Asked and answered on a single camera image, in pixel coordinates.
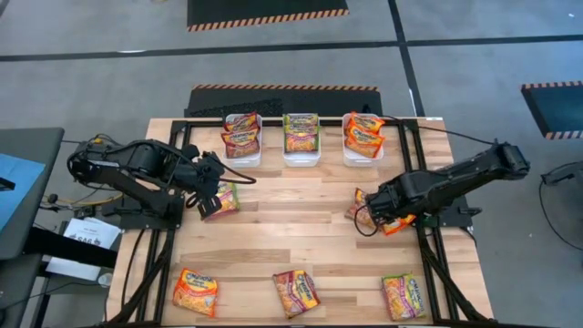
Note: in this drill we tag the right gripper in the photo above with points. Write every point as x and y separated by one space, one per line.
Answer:
394 198

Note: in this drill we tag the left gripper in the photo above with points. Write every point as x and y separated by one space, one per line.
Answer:
205 175

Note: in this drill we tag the green Maruchan ramen pack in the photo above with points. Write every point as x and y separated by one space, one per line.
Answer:
229 200
404 297
301 139
300 119

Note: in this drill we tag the orange Maruchan ramen pack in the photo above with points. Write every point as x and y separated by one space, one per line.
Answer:
364 143
364 121
401 224
196 291

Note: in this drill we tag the red Maruchan ramen pack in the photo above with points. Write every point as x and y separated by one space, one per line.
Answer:
296 293
241 143
360 197
240 120

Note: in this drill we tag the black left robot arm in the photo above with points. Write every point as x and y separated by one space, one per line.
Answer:
136 157

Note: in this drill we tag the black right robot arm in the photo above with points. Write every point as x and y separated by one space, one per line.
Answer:
469 171

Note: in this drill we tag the white plastic bin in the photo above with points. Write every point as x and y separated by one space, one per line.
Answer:
301 159
243 162
362 161

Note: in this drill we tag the white printed paper sheet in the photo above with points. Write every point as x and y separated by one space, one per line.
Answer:
91 230

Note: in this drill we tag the black hazard-striped floor mat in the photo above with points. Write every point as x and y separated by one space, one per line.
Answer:
268 11
558 109
319 100

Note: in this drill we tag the clear plastic cup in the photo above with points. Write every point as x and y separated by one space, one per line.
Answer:
105 279

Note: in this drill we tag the black desk beam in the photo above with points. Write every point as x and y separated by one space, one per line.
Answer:
68 248

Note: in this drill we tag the small black round device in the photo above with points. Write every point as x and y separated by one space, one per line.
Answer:
52 198

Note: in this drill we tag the grey desk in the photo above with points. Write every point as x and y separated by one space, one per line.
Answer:
41 146

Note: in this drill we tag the blue desk pad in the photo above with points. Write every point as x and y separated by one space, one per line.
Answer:
25 182

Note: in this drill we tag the small black desk object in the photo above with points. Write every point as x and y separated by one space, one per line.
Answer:
5 184

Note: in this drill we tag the black aluminium table frame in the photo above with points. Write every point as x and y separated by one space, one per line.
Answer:
268 122

